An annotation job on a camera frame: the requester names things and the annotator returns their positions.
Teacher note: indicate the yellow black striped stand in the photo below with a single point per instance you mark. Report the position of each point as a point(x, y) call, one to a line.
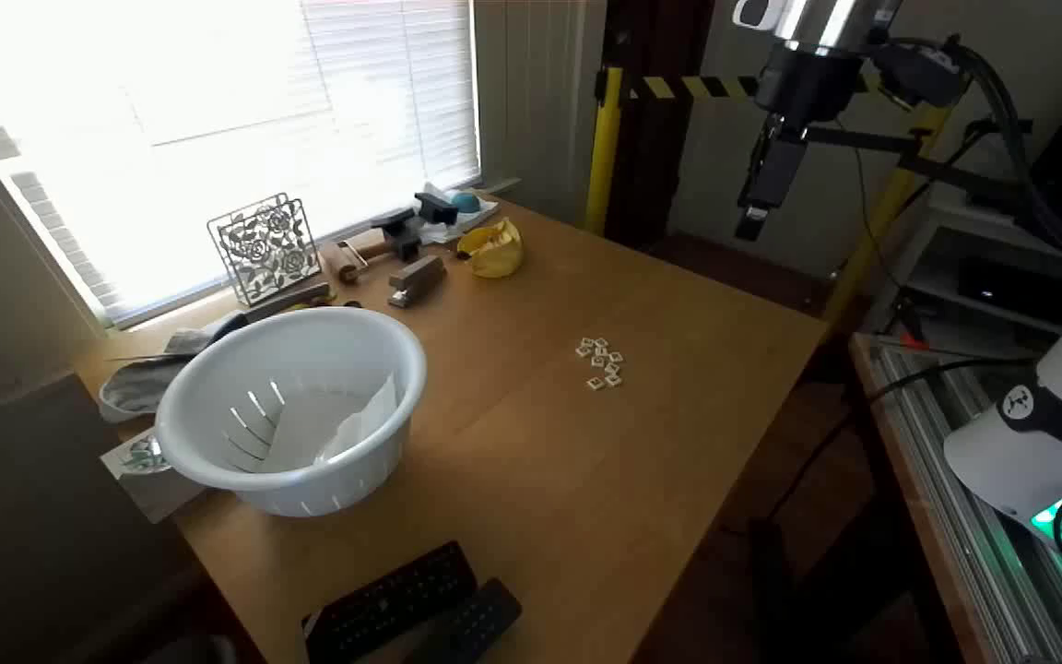
point(668, 151)

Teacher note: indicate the yellow plastic container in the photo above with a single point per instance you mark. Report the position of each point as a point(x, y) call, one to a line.
point(491, 249)

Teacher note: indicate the black remote control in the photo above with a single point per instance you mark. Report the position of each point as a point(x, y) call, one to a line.
point(473, 628)
point(388, 606)

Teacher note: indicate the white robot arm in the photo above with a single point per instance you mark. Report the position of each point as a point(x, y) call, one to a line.
point(1010, 452)

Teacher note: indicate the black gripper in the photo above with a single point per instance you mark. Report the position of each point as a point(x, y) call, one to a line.
point(794, 89)

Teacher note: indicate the white plastic colander bowl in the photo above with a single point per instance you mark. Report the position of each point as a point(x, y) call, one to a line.
point(299, 415)

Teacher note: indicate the grey metal bar block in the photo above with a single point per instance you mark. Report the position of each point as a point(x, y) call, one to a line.
point(413, 282)

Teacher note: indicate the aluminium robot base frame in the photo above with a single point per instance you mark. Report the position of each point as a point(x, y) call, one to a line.
point(999, 589)

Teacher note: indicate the white wire lattice cube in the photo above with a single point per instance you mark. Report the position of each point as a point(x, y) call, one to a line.
point(268, 249)

